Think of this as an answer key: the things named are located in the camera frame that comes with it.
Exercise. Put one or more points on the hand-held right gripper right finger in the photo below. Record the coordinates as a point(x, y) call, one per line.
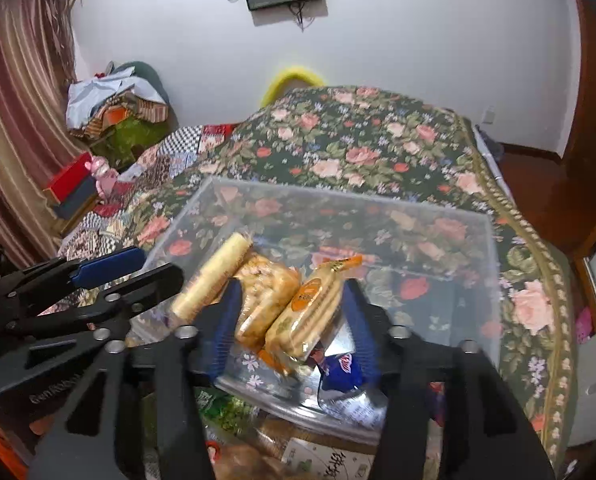
point(364, 330)

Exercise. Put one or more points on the yellow curved headboard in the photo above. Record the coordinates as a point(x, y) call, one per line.
point(278, 82)

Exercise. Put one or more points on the white wall socket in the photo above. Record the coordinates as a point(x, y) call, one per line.
point(489, 115)

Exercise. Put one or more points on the cream cylindrical biscuit roll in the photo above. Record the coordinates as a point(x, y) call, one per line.
point(213, 275)

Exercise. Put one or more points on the cracker packet with orange label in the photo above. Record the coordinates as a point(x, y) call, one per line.
point(303, 310)

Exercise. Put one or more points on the yellow cracker packet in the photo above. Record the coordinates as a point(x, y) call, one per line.
point(264, 285)

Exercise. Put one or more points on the dark green chair back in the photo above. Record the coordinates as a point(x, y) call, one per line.
point(150, 77)

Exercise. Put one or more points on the dark blue box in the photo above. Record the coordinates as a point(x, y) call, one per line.
point(78, 200)

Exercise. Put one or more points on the red box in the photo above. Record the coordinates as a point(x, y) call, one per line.
point(70, 175)

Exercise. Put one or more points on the white crumpled cloth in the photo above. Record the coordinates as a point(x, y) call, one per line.
point(93, 95)

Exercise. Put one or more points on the green cloth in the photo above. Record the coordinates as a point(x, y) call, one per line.
point(128, 137)

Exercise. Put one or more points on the blue snack packet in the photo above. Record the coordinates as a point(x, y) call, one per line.
point(340, 366)

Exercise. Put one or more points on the grey bag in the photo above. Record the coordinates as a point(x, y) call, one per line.
point(490, 145)

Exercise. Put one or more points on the striped red curtain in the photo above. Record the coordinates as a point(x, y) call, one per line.
point(18, 85)

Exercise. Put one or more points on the green snack packet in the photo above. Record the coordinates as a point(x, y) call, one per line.
point(228, 410)

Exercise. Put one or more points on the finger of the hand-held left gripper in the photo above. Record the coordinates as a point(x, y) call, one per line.
point(113, 266)
point(150, 285)

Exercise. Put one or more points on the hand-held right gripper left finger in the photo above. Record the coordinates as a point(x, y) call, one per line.
point(223, 320)

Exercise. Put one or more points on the pink toy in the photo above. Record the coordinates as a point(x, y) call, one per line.
point(103, 175)

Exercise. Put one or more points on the wooden door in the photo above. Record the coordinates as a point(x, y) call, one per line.
point(595, 110)

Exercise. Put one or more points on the clear plastic storage box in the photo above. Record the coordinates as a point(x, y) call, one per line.
point(428, 260)

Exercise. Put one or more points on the striped brown cloth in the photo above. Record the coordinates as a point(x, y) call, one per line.
point(143, 110)

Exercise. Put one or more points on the white printed snack packet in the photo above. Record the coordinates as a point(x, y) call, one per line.
point(323, 460)

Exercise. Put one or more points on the patchwork quilt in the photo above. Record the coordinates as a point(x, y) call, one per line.
point(178, 155)

